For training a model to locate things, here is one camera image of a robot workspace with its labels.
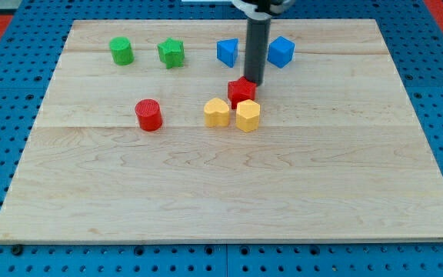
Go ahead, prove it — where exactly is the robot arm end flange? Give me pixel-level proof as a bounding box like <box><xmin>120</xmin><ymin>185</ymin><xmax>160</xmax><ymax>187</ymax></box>
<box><xmin>231</xmin><ymin>0</ymin><xmax>295</xmax><ymax>21</ymax></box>

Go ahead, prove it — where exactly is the light wooden board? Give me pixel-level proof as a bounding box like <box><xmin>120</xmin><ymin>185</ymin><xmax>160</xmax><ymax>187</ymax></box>
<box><xmin>0</xmin><ymin>19</ymin><xmax>443</xmax><ymax>245</ymax></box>

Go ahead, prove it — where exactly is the green cylinder block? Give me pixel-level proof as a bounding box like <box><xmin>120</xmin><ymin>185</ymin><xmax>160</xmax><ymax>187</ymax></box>
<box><xmin>109</xmin><ymin>36</ymin><xmax>135</xmax><ymax>65</ymax></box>

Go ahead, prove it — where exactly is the yellow hexagon block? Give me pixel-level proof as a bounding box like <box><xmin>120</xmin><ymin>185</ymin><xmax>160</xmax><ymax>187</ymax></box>
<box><xmin>236</xmin><ymin>99</ymin><xmax>261</xmax><ymax>132</ymax></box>

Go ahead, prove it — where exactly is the blue triangle block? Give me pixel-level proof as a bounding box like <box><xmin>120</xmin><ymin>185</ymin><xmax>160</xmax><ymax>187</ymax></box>
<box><xmin>216</xmin><ymin>38</ymin><xmax>238</xmax><ymax>68</ymax></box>

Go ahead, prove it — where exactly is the green star block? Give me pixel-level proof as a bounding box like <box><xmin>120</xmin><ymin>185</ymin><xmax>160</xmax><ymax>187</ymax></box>
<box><xmin>157</xmin><ymin>38</ymin><xmax>185</xmax><ymax>68</ymax></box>

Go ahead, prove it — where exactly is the yellow heart block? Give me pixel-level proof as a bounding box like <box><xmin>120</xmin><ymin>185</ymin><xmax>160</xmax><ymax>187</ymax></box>
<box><xmin>204</xmin><ymin>98</ymin><xmax>230</xmax><ymax>127</ymax></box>

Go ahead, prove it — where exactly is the red cylinder block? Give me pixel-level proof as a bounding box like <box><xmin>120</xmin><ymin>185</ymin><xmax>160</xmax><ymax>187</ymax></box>
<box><xmin>135</xmin><ymin>98</ymin><xmax>163</xmax><ymax>132</ymax></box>

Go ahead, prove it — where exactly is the blue cube block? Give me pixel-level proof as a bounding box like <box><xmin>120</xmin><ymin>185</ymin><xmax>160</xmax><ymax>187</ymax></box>
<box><xmin>267</xmin><ymin>36</ymin><xmax>295</xmax><ymax>68</ymax></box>

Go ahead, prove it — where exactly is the red star block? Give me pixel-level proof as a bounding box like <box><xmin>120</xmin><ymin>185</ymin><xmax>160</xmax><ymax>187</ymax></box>
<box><xmin>227</xmin><ymin>76</ymin><xmax>257</xmax><ymax>109</ymax></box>

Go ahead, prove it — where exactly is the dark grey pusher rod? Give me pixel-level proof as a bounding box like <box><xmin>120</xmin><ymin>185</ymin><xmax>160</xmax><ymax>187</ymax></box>
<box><xmin>244</xmin><ymin>18</ymin><xmax>271</xmax><ymax>86</ymax></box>

